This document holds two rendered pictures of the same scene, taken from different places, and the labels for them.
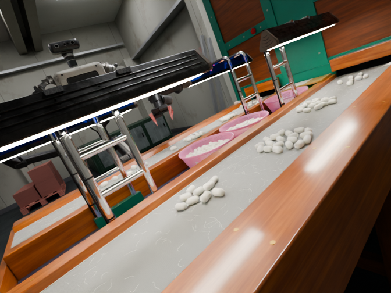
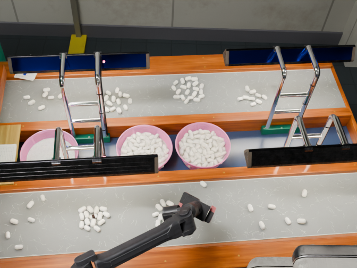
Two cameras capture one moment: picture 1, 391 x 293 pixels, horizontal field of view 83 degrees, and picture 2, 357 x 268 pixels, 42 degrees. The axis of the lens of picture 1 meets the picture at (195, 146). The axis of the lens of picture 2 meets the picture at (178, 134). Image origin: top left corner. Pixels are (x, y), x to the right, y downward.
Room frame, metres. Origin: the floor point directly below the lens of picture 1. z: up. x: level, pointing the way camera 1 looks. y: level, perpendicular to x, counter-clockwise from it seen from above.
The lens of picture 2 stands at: (2.22, 0.39, 2.59)
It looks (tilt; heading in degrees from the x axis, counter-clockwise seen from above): 53 degrees down; 205
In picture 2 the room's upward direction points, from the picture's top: 5 degrees clockwise
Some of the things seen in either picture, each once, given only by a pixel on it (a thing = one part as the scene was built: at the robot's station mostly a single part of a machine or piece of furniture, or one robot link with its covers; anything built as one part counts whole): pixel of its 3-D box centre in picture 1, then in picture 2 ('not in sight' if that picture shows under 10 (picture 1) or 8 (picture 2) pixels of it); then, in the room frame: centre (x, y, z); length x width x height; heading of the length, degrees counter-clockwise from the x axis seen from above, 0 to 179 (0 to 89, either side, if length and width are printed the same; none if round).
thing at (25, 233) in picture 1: (185, 145); (186, 213); (1.32, 0.05, 0.73); 1.81 x 0.30 x 0.02; 124
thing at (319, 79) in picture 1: (301, 84); (0, 154); (1.50, -0.83, 0.77); 0.33 x 0.15 x 0.01; 34
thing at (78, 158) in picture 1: (123, 165); (286, 91); (0.58, 0.20, 0.90); 0.20 x 0.19 x 0.45; 124
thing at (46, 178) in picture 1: (39, 183); not in sight; (5.44, 3.87, 0.40); 1.40 x 0.96 x 0.80; 31
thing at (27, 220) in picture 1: (172, 153); (190, 264); (1.50, 0.16, 0.67); 1.81 x 0.12 x 0.19; 124
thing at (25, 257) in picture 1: (205, 146); (181, 181); (1.18, -0.05, 0.71); 1.81 x 0.06 x 0.11; 124
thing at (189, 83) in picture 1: (219, 68); (76, 164); (1.52, -0.35, 1.08); 0.62 x 0.08 x 0.07; 124
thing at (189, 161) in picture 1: (209, 153); (202, 149); (0.98, -0.05, 0.72); 0.27 x 0.27 x 0.10
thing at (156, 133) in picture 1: (125, 143); not in sight; (6.42, 1.82, 0.41); 2.11 x 1.92 x 0.83; 119
